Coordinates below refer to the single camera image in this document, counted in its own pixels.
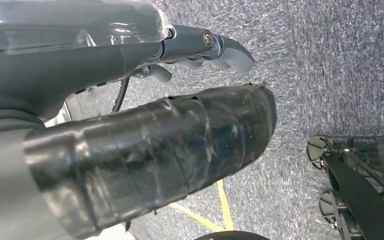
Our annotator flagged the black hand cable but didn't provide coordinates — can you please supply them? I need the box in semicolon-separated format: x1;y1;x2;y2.
111;77;131;114

